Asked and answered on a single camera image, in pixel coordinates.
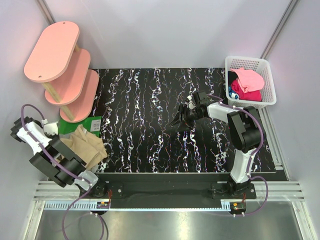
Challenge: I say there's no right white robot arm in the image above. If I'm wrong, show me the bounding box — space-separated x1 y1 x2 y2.
169 91 266 199

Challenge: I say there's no green board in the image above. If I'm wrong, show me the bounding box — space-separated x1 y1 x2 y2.
58 116 102 137

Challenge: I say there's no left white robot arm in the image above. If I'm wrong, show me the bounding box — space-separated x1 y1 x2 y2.
10 116 108 198

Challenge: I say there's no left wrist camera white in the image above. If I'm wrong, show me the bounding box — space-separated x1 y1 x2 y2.
41 119 59 136

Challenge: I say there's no beige t shirt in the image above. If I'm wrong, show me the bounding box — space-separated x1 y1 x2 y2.
60 124 108 170

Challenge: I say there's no magenta t shirt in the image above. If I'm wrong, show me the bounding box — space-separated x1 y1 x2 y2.
230 80 262 102

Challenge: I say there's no pink t shirt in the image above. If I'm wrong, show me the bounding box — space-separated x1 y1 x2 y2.
231 67 265 93

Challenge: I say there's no pink tiered shelf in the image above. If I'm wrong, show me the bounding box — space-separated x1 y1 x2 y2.
24 21 99 123

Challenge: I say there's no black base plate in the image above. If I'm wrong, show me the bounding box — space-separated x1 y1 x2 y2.
78 171 288 210

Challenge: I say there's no blue patterned garment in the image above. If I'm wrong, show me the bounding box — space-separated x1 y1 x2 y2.
228 86 239 100

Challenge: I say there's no white plastic basket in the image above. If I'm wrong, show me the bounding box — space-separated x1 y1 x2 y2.
225 56 277 109

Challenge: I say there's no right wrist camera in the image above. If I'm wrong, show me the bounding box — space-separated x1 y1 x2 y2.
184 95 196 110

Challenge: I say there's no aluminium rail frame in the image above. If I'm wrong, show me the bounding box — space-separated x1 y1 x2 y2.
23 109 320 240

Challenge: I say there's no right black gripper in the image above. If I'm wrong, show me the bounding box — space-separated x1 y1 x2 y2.
169 104 204 133

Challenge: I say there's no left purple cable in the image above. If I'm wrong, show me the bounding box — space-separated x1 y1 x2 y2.
20 103 109 240

